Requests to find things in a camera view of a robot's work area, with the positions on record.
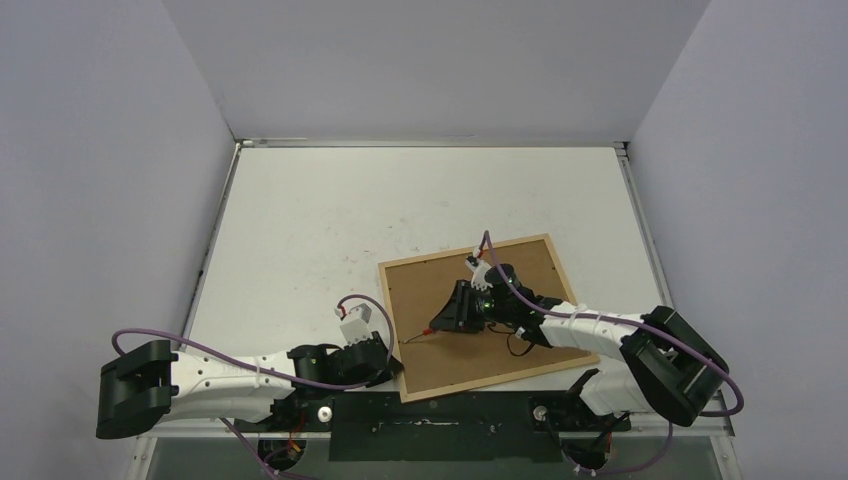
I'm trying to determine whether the blue red screwdriver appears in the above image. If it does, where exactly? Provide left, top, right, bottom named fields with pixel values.
left=401, top=328, right=436, bottom=344

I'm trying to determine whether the wooden picture frame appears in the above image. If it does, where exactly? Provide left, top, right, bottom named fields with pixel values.
left=379, top=247, right=600, bottom=403

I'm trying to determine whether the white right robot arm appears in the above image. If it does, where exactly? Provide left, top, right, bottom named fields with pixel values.
left=429, top=259, right=732, bottom=429

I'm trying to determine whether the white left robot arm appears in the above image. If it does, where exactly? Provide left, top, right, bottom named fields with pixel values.
left=96, top=331, right=403, bottom=440

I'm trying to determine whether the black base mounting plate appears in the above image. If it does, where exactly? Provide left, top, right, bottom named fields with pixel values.
left=235, top=391, right=631, bottom=462

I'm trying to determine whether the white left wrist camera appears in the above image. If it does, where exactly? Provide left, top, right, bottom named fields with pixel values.
left=336, top=304, right=372, bottom=346

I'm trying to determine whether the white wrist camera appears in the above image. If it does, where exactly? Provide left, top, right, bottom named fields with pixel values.
left=336, top=304, right=372, bottom=346
left=465, top=255, right=491, bottom=291

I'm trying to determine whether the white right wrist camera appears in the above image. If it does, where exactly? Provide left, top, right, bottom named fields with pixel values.
left=465, top=255, right=491, bottom=291

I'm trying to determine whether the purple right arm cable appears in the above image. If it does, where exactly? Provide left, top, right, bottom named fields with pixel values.
left=481, top=229, right=745, bottom=477

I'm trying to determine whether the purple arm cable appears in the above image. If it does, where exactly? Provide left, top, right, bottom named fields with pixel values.
left=111, top=294, right=397, bottom=480
left=481, top=229, right=745, bottom=477

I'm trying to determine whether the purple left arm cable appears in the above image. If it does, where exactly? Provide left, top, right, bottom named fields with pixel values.
left=111, top=294, right=397, bottom=480

